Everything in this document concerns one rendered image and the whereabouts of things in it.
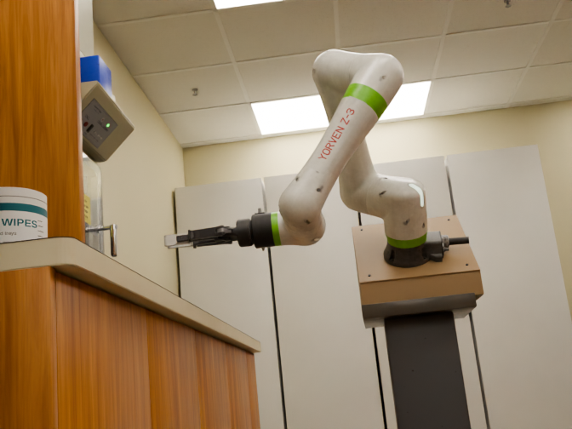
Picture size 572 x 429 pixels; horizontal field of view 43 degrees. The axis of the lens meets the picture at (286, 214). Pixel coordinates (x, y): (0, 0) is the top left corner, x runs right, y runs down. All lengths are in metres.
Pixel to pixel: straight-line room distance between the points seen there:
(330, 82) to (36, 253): 1.20
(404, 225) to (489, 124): 3.52
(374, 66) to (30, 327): 1.22
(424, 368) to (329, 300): 2.66
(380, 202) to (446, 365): 0.50
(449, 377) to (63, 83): 1.30
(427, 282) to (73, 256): 1.35
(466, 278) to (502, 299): 2.67
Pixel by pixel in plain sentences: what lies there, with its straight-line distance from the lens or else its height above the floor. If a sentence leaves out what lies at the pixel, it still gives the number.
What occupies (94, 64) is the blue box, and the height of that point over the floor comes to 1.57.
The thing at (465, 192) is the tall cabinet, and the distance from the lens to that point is 4.98.
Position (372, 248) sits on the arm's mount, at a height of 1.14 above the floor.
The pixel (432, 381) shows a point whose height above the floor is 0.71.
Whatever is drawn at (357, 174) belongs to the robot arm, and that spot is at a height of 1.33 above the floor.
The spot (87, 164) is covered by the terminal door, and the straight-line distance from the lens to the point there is 2.05.
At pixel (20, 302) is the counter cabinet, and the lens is 1.05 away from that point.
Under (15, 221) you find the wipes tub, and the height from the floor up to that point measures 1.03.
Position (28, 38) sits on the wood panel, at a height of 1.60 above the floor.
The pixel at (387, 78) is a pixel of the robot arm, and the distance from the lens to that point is 1.95.
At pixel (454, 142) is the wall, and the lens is 5.55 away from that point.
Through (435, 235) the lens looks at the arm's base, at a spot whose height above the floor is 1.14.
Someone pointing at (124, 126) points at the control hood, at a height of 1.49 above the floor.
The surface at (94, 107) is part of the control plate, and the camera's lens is 1.95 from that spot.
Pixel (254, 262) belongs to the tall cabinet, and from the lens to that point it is 4.86.
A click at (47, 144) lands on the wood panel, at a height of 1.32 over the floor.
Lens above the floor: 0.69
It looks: 14 degrees up
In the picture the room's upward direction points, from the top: 6 degrees counter-clockwise
